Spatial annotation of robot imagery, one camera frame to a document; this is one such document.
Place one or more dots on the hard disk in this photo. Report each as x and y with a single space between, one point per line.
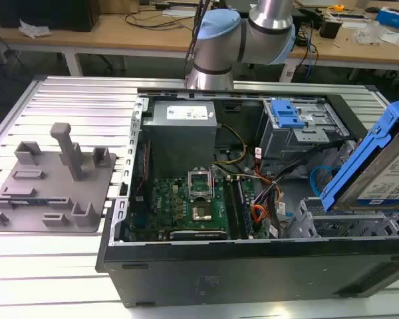
385 172

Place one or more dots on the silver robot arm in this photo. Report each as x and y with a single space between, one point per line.
219 46

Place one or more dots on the metal disk bay cage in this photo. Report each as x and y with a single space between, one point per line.
339 226

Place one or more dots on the gray power supply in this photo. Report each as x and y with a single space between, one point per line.
179 143

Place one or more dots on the CPU socket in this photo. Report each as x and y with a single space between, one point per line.
202 212

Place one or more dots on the dark RAM stick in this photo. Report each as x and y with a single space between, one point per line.
245 209
30 201
232 206

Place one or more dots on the green motherboard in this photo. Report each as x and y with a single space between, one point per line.
166 206

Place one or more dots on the black graphics card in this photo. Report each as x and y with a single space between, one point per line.
199 235

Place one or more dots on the gray optical drive cage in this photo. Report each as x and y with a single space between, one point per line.
279 143

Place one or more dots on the blue drive latch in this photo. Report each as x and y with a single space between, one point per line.
287 116

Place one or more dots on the black PC case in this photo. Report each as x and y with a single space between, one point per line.
219 272

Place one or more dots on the wooden desk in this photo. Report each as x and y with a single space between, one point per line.
136 36

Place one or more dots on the gray parts rack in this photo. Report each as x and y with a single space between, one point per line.
53 186

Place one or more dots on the small black box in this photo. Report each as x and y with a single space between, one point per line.
329 28

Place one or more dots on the yellow tape roll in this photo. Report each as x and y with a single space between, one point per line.
338 8

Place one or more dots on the crumpled white plastic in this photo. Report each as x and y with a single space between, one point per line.
33 30

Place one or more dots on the clear plastic bag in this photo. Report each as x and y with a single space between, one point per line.
369 33

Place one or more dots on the large black box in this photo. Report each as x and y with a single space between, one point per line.
43 13

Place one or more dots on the blue cardboard box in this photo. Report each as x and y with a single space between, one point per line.
394 18

